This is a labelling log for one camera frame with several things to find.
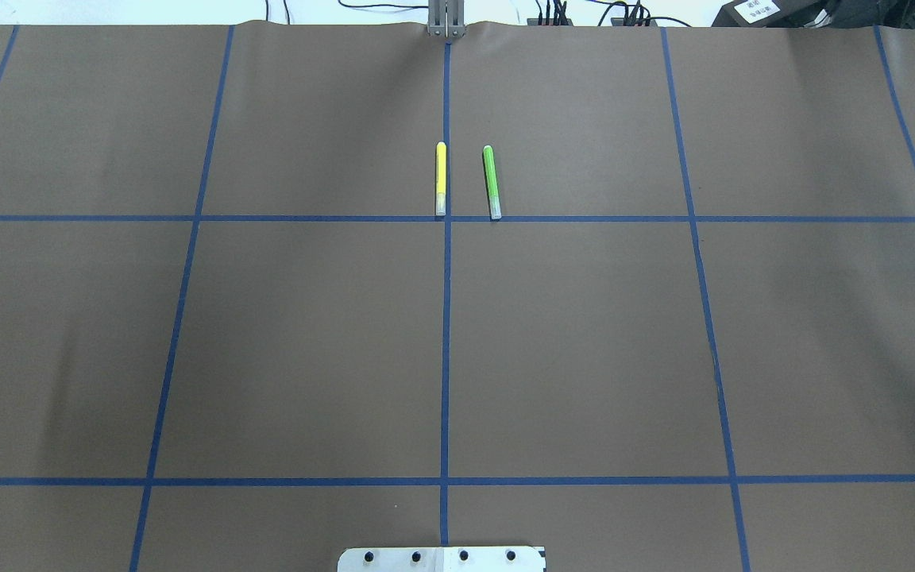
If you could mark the green marker pen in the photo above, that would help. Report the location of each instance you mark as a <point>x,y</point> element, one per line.
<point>491,182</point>

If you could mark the yellow marker pen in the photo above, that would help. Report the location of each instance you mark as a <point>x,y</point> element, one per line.
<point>440,179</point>

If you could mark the brown paper table mat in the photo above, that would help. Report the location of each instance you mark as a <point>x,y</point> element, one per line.
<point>234,336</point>

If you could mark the black labelled box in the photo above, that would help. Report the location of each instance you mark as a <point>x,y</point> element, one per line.
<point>769,14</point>

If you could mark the aluminium frame post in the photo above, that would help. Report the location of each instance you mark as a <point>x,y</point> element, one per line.
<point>446,18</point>

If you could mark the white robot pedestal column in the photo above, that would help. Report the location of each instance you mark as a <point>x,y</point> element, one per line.
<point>468,558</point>

